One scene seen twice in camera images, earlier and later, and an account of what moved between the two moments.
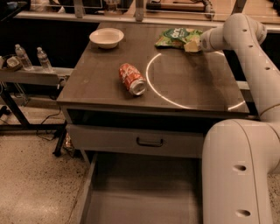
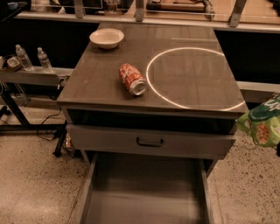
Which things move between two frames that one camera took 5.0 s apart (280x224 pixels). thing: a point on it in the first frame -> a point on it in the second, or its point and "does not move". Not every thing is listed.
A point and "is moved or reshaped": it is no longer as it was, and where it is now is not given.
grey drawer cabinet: x=124 y=95 does not move
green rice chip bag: x=178 y=37 is moved or reshaped
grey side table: x=35 y=78 does not move
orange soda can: x=132 y=79 does not move
